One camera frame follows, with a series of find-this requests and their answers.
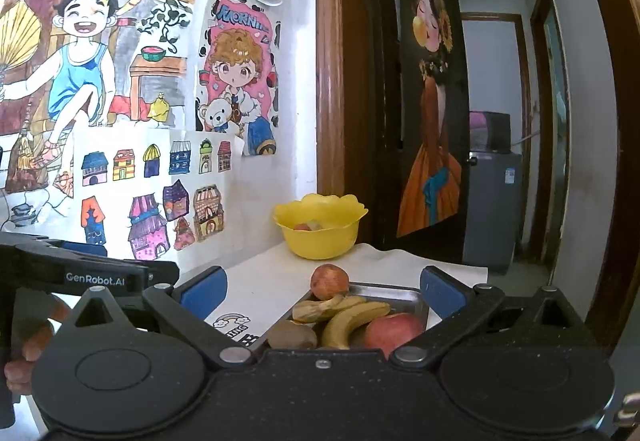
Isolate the small orange-red apple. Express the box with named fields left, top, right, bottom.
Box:
left=310, top=263, right=349, bottom=300

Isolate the person's left hand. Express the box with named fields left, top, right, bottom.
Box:
left=3, top=291, right=70, bottom=395

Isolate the grey washing machine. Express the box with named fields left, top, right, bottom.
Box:
left=463, top=112, right=522, bottom=274

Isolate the colourful houses drawing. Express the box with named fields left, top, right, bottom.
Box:
left=66, top=128, right=242, bottom=271

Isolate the large red apple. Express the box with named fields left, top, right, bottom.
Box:
left=363, top=313, right=425, bottom=357

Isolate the dark door with lady poster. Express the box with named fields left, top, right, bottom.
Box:
left=370, top=0, right=470, bottom=263

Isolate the girl with teddy drawing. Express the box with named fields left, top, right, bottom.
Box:
left=195, top=0, right=279, bottom=156

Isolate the green fruit in bowl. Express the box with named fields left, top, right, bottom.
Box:
left=307, top=220, right=322, bottom=231

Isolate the yellow banana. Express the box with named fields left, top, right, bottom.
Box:
left=320, top=301, right=390, bottom=350
left=292, top=295, right=367, bottom=324

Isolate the yellow plastic colander bowl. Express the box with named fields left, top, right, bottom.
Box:
left=272, top=194, right=369, bottom=260

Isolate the boy with fan drawing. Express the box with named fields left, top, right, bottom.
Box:
left=1, top=0, right=196, bottom=231

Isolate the metal baking tray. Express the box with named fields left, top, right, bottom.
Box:
left=252, top=284, right=428, bottom=352

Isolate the white printed tablecloth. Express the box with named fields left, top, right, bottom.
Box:
left=174, top=239, right=490, bottom=352

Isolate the kiwi with sticker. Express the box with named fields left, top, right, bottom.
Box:
left=267, top=321, right=318, bottom=350

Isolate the brown wooden door frame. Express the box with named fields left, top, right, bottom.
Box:
left=316, top=0, right=377, bottom=202

